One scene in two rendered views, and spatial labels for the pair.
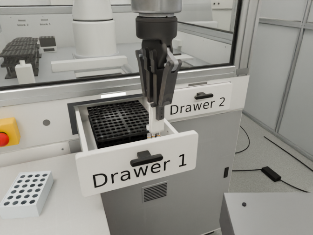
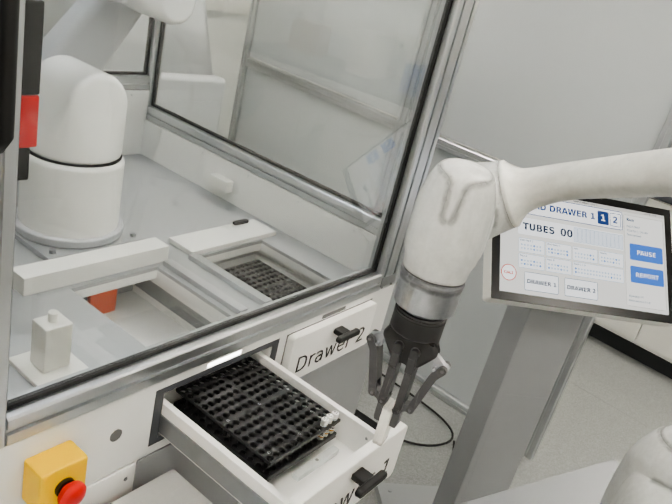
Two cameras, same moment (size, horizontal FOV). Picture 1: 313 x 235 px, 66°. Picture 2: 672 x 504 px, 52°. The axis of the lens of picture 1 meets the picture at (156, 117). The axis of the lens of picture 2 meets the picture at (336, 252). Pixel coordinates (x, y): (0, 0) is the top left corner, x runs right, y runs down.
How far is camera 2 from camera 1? 0.75 m
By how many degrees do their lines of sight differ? 33
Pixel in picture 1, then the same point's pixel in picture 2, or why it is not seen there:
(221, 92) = (362, 320)
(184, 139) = (395, 438)
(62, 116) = (142, 416)
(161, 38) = (435, 342)
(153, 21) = (433, 326)
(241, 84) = (384, 299)
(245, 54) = (395, 254)
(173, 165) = not seen: hidden behind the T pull
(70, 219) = not seen: outside the picture
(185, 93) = (320, 333)
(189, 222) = not seen: outside the picture
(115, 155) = (332, 487)
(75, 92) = (174, 369)
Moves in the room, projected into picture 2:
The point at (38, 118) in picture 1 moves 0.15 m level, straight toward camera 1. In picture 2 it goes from (105, 431) to (180, 483)
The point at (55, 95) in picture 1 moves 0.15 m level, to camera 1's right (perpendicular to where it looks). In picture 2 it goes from (144, 381) to (235, 369)
